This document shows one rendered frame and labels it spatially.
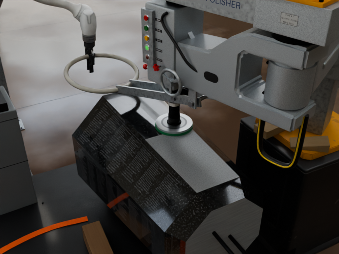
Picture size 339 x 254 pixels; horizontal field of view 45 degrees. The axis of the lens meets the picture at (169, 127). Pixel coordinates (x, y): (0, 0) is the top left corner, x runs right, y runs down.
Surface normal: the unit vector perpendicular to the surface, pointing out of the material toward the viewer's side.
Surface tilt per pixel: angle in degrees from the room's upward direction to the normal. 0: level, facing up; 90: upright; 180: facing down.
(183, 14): 90
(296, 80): 90
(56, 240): 0
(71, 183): 0
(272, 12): 90
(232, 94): 90
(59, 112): 0
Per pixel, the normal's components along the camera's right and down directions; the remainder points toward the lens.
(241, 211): 0.47, 0.47
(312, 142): -0.19, -0.85
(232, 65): -0.69, 0.39
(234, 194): 0.26, -0.44
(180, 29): 0.72, 0.37
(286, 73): -0.47, 0.48
